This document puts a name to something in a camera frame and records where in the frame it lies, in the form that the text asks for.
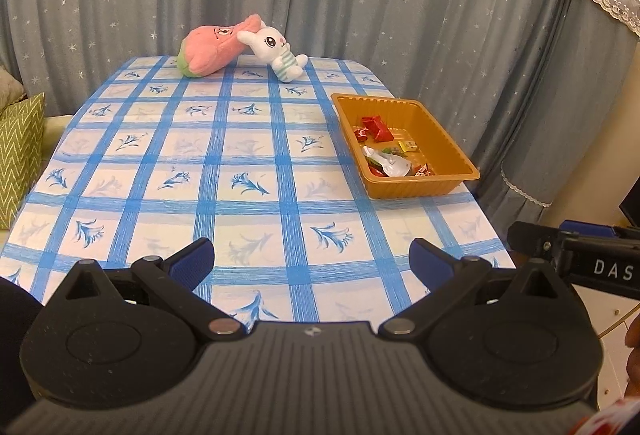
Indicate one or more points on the light wooden cabinet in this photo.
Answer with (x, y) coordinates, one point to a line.
(612, 365)

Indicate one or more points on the green zigzag cushion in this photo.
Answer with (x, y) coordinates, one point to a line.
(20, 155)

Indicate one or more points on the large red snack packet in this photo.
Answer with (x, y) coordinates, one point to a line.
(379, 129)

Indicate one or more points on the blue checked tablecloth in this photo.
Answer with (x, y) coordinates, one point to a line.
(200, 165)

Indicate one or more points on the person's right hand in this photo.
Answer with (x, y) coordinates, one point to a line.
(634, 335)

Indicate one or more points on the red and white clothing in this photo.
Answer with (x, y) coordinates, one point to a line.
(610, 420)

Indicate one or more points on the brown plastic tray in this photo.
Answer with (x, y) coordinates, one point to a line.
(440, 150)

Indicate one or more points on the white bunny plush toy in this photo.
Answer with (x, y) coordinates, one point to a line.
(272, 47)

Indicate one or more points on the green and red candy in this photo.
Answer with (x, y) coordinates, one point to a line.
(388, 150)

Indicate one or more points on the pink plush toy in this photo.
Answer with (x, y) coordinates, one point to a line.
(210, 50)

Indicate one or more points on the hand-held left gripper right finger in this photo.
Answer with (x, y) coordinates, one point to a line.
(430, 260)

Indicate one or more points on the dark object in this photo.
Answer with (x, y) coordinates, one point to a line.
(631, 214)

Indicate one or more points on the beige pillow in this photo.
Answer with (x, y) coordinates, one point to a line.
(10, 87)

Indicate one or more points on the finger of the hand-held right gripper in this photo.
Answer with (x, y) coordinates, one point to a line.
(535, 240)
(587, 229)

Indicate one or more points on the yellow candy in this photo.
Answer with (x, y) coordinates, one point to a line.
(407, 146)

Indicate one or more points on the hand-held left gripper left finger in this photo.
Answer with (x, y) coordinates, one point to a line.
(192, 260)

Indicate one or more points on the small red candy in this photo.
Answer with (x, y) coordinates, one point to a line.
(359, 132)

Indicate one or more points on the white snack pouch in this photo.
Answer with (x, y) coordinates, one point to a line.
(392, 164)

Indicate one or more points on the grey lace-trimmed cloth cover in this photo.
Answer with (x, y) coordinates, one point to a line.
(575, 90)

